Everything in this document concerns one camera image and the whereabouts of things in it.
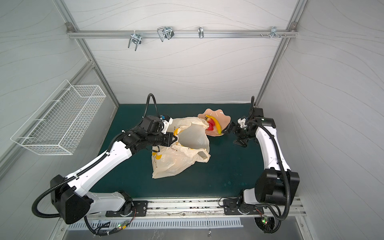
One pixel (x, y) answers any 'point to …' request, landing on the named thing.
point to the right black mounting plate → (230, 207)
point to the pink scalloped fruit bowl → (222, 119)
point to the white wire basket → (58, 124)
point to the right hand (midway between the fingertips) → (231, 133)
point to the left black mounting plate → (139, 208)
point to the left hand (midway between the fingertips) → (179, 136)
